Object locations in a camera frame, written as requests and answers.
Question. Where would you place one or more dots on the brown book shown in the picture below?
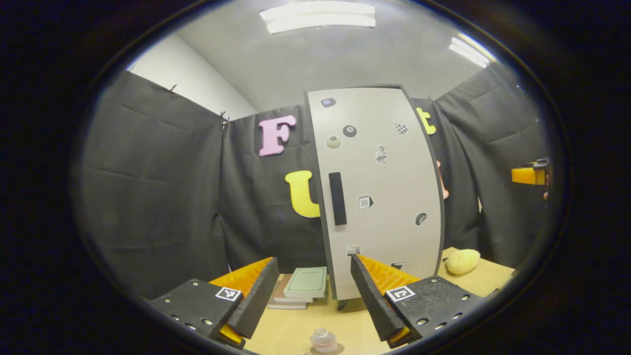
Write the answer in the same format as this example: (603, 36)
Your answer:
(280, 291)

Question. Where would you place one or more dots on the grey cabinet door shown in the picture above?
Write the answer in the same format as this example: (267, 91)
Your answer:
(384, 182)

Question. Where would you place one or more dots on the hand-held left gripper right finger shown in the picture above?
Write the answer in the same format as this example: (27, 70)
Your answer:
(369, 296)

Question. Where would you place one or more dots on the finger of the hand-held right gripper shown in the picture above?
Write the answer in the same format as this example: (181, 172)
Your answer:
(527, 176)

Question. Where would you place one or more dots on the small ceiling light panel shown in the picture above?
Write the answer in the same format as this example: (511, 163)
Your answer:
(471, 49)

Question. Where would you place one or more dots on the dark grey cabinet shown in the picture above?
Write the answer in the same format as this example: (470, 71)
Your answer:
(342, 303)

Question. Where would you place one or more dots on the yellow sponge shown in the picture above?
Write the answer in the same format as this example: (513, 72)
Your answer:
(462, 261)

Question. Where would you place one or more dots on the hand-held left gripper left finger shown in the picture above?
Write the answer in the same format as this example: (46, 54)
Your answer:
(261, 296)

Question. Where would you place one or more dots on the large ceiling light panel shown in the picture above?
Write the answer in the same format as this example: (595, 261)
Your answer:
(318, 17)

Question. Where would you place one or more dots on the clear plastic bottle pink label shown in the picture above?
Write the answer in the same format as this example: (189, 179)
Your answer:
(323, 339)

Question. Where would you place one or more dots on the black backdrop cloth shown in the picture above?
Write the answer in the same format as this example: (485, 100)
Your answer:
(157, 197)

